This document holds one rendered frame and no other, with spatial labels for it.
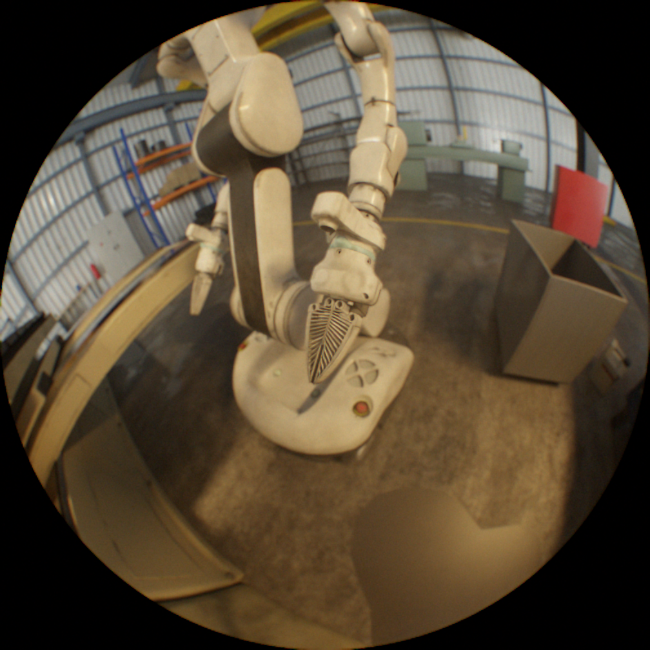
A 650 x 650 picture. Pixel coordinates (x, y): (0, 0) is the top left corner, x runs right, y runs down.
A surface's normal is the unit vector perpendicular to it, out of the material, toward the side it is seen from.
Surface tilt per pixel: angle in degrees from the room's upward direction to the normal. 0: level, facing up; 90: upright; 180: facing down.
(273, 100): 89
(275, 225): 90
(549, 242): 90
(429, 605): 0
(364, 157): 48
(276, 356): 74
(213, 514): 0
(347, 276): 43
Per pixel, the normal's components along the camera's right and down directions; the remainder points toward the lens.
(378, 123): -0.55, 0.36
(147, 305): 0.87, 0.16
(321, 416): -0.20, -0.57
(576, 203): -0.69, 0.60
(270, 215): 0.72, 0.30
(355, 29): -0.53, 0.69
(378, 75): -0.16, 0.46
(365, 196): -0.25, -0.01
